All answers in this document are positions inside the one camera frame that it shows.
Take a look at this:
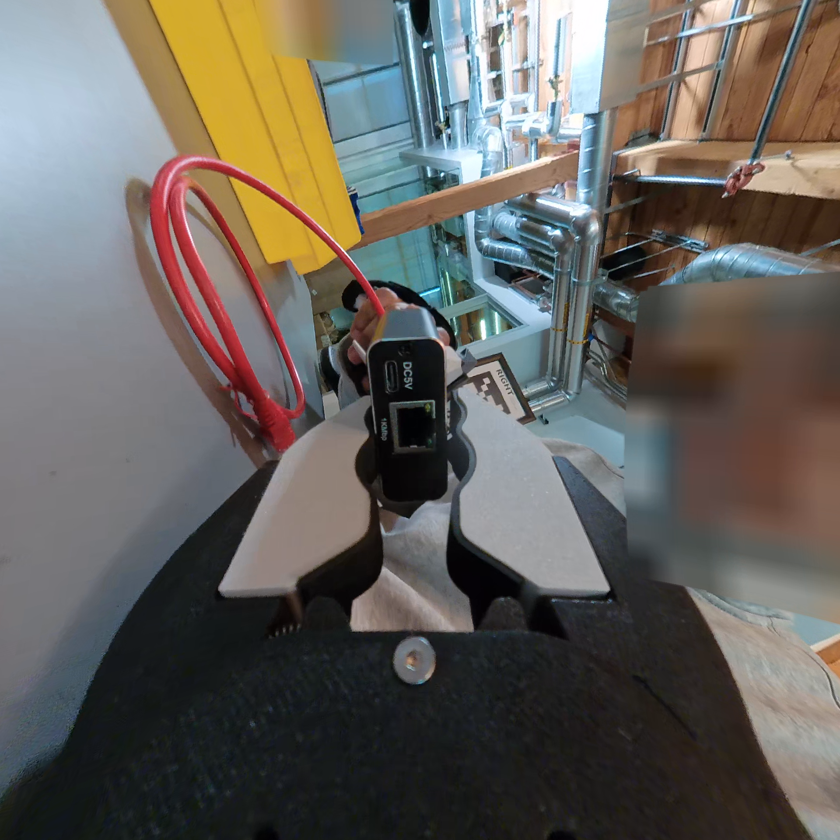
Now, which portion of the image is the yellow panel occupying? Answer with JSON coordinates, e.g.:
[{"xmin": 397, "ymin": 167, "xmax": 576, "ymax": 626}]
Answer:
[{"xmin": 147, "ymin": 0, "xmax": 363, "ymax": 277}]

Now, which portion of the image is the grey metal duct box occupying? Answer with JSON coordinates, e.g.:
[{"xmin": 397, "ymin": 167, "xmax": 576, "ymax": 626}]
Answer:
[{"xmin": 570, "ymin": 0, "xmax": 647, "ymax": 116}]

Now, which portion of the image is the silver insulated pipe bundle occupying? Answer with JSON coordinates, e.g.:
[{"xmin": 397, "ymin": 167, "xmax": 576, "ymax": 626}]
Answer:
[{"xmin": 474, "ymin": 193, "xmax": 601, "ymax": 411}]

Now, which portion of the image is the red white rope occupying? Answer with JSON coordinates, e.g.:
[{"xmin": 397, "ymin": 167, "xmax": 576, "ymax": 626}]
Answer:
[{"xmin": 722, "ymin": 163, "xmax": 767, "ymax": 198}]

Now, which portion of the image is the large silver round duct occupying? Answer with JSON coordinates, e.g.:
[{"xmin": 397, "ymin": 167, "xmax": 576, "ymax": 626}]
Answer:
[{"xmin": 659, "ymin": 241, "xmax": 840, "ymax": 290}]

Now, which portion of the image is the person's right hand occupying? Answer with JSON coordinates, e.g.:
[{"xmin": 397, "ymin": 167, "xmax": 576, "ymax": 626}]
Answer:
[{"xmin": 343, "ymin": 281, "xmax": 439, "ymax": 366}]

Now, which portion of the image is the silver vertical duct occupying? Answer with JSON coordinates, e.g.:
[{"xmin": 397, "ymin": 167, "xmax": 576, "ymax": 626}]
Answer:
[{"xmin": 394, "ymin": 0, "xmax": 437, "ymax": 152}]

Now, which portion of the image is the wooden beam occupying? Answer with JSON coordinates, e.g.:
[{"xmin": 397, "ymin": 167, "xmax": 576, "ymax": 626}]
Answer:
[
  {"xmin": 351, "ymin": 151, "xmax": 581, "ymax": 249},
  {"xmin": 613, "ymin": 139, "xmax": 840, "ymax": 199}
]

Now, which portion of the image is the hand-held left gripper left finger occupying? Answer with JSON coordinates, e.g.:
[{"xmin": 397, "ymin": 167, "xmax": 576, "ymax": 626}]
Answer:
[{"xmin": 218, "ymin": 402, "xmax": 387, "ymax": 599}]

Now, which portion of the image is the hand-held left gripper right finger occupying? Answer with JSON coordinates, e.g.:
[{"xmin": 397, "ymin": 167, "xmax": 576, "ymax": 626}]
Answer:
[{"xmin": 446, "ymin": 388, "xmax": 611, "ymax": 599}]

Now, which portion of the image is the black network adapter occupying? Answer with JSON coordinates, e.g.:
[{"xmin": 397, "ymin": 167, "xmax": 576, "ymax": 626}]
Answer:
[{"xmin": 366, "ymin": 311, "xmax": 455, "ymax": 519}]

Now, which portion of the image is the person's grey sweatshirt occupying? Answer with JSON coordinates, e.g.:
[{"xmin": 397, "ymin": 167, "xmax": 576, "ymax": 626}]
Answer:
[{"xmin": 686, "ymin": 587, "xmax": 840, "ymax": 840}]

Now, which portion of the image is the red network cable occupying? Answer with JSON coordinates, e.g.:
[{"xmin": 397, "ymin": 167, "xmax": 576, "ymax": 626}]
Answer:
[{"xmin": 150, "ymin": 155, "xmax": 388, "ymax": 454}]

